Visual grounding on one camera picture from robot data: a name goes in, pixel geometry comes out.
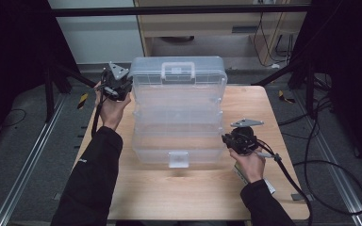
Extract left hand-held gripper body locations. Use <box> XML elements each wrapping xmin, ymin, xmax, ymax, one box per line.
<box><xmin>100</xmin><ymin>61</ymin><xmax>134</xmax><ymax>102</ymax></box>

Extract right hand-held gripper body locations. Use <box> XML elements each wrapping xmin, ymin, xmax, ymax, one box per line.
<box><xmin>230</xmin><ymin>118</ymin><xmax>265</xmax><ymax>155</ymax></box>

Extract clear plastic storage box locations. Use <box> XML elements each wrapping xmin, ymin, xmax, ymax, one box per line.
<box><xmin>127</xmin><ymin>56</ymin><xmax>229</xmax><ymax>169</ymax></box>

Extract person's left hand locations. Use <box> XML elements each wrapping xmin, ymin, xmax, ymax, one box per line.
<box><xmin>94</xmin><ymin>80</ymin><xmax>132</xmax><ymax>131</ymax></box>

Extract person's right hand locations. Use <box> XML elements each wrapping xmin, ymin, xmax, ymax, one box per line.
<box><xmin>228</xmin><ymin>146</ymin><xmax>267</xmax><ymax>184</ymax></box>

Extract green white paper packet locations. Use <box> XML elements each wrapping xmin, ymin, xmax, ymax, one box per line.
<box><xmin>232</xmin><ymin>163</ymin><xmax>277</xmax><ymax>195</ymax></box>

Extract yellow black tape strip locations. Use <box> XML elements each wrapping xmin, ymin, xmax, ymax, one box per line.
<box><xmin>277</xmin><ymin>89</ymin><xmax>296</xmax><ymax>105</ymax></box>
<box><xmin>76</xmin><ymin>92</ymin><xmax>90</xmax><ymax>110</ymax></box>

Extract white cabinet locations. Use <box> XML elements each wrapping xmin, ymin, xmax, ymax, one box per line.
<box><xmin>47</xmin><ymin>0</ymin><xmax>145</xmax><ymax>65</ymax></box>

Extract black metal stand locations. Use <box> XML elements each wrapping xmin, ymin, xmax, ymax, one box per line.
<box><xmin>251</xmin><ymin>56</ymin><xmax>334</xmax><ymax>121</ymax></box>
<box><xmin>41</xmin><ymin>59</ymin><xmax>97</xmax><ymax>123</ymax></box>

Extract small grey tag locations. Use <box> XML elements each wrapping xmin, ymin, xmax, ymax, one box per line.
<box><xmin>290</xmin><ymin>192</ymin><xmax>314</xmax><ymax>202</ymax></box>

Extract black horizontal bar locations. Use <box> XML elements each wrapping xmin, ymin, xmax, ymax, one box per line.
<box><xmin>51</xmin><ymin>4</ymin><xmax>312</xmax><ymax>17</ymax></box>

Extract light wooden cabinet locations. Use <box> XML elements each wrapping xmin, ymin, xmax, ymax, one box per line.
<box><xmin>134</xmin><ymin>0</ymin><xmax>309</xmax><ymax>67</ymax></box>

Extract black curtain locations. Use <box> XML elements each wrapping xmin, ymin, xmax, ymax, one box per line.
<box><xmin>291</xmin><ymin>0</ymin><xmax>362</xmax><ymax>172</ymax></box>
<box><xmin>0</xmin><ymin>0</ymin><xmax>78</xmax><ymax>152</ymax></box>

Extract left hand-held gripper cable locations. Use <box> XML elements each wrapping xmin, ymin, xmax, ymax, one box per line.
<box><xmin>90</xmin><ymin>84</ymin><xmax>107</xmax><ymax>137</ymax></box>

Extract looped black floor cable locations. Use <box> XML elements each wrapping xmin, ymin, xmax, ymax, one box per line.
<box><xmin>277</xmin><ymin>93</ymin><xmax>362</xmax><ymax>216</ymax></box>

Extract thin black floor cable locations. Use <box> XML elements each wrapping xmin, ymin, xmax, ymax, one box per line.
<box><xmin>0</xmin><ymin>107</ymin><xmax>27</xmax><ymax>128</ymax></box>

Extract aluminium floor rail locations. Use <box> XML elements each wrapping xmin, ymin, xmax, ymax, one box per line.
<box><xmin>295</xmin><ymin>90</ymin><xmax>362</xmax><ymax>226</ymax></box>
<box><xmin>0</xmin><ymin>93</ymin><xmax>67</xmax><ymax>226</ymax></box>

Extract hanging black cables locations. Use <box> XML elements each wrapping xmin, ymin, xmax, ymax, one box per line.
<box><xmin>253</xmin><ymin>12</ymin><xmax>298</xmax><ymax>69</ymax></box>

